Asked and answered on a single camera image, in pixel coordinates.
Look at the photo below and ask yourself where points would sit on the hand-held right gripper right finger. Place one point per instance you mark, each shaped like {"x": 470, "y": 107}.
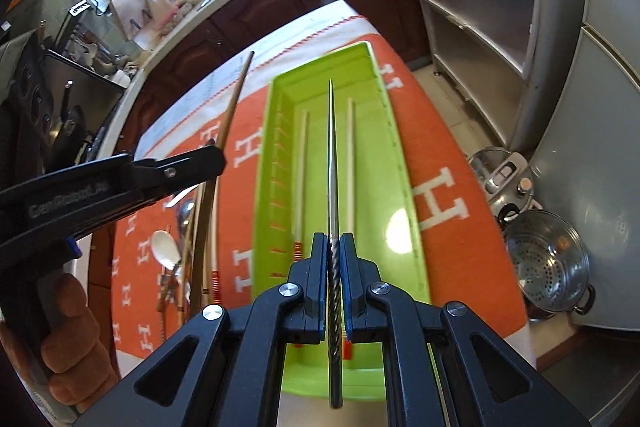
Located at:
{"x": 351, "y": 272}

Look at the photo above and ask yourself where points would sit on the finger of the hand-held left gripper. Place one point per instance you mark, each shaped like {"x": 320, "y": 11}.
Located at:
{"x": 200, "y": 162}

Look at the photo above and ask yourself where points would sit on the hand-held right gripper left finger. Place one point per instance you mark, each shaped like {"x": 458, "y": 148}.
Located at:
{"x": 318, "y": 272}

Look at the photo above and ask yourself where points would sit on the large metal spoon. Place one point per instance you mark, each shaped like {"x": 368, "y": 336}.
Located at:
{"x": 184, "y": 213}

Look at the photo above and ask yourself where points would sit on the brown wooden chopstick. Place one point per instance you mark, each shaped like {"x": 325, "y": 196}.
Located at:
{"x": 235, "y": 107}

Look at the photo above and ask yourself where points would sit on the white ceramic spoon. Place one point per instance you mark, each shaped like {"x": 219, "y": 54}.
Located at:
{"x": 166, "y": 249}

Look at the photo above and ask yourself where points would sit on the twisted metal chopstick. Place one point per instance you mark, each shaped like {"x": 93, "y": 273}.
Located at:
{"x": 331, "y": 157}

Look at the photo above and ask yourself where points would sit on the green plastic tray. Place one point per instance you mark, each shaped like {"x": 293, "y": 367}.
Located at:
{"x": 375, "y": 157}

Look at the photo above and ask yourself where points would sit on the person's left hand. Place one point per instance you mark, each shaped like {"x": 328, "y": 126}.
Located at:
{"x": 75, "y": 347}

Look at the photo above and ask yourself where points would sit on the black frying pan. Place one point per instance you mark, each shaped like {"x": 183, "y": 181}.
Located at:
{"x": 67, "y": 132}

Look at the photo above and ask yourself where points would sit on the orange printed tablecloth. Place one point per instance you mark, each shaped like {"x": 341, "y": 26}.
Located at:
{"x": 450, "y": 232}

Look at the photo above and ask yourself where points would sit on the white cutting board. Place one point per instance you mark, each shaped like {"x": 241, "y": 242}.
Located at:
{"x": 127, "y": 7}

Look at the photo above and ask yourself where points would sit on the silver pressure cooker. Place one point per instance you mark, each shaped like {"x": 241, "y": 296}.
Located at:
{"x": 500, "y": 177}

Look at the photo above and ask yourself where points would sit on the steel steamer pot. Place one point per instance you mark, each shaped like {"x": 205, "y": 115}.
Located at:
{"x": 545, "y": 267}

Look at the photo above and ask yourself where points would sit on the white shelf cabinet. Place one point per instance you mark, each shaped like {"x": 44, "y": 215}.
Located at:
{"x": 480, "y": 57}

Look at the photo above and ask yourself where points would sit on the grey refrigerator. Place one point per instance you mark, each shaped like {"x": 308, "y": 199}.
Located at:
{"x": 590, "y": 157}

